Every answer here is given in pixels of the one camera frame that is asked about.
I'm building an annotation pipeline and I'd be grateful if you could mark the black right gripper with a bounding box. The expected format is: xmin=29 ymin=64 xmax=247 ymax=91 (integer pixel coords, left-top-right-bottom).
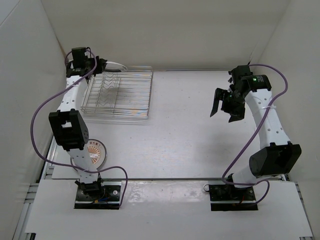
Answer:
xmin=210 ymin=88 xmax=246 ymax=123

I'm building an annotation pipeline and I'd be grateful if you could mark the green rimmed white plate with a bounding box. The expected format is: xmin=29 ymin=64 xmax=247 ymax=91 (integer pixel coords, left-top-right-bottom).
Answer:
xmin=104 ymin=61 xmax=128 ymax=73

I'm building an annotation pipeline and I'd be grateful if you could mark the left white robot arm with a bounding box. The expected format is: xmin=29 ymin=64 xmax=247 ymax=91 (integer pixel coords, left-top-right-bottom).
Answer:
xmin=48 ymin=56 xmax=107 ymax=201

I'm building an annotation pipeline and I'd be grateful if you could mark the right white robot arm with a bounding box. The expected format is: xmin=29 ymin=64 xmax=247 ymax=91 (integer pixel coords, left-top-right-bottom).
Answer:
xmin=210 ymin=75 xmax=302 ymax=200

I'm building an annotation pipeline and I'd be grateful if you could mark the white foam front board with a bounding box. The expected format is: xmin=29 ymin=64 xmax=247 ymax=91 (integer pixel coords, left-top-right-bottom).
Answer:
xmin=24 ymin=179 xmax=313 ymax=240

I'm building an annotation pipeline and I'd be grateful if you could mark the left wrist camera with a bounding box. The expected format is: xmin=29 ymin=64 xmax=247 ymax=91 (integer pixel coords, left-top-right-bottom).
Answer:
xmin=71 ymin=47 xmax=88 ymax=69

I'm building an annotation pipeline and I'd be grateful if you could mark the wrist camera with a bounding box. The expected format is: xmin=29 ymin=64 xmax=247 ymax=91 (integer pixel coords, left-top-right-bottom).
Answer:
xmin=228 ymin=65 xmax=253 ymax=85
xmin=71 ymin=47 xmax=88 ymax=69

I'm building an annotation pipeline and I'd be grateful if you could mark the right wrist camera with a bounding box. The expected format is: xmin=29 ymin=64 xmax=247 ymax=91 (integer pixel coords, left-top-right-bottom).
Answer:
xmin=228 ymin=65 xmax=253 ymax=85

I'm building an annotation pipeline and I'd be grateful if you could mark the wire dish rack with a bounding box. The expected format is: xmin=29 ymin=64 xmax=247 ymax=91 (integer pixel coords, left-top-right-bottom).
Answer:
xmin=81 ymin=68 xmax=154 ymax=117

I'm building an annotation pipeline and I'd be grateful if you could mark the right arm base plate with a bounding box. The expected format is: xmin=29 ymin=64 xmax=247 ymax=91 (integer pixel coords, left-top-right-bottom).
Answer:
xmin=208 ymin=184 xmax=258 ymax=212

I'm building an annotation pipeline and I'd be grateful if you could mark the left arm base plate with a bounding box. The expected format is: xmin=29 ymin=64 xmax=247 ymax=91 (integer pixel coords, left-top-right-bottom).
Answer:
xmin=74 ymin=181 xmax=122 ymax=210

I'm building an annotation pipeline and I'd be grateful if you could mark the aluminium frame rail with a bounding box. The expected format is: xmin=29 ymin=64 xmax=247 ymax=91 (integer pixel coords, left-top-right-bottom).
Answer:
xmin=14 ymin=137 xmax=57 ymax=240

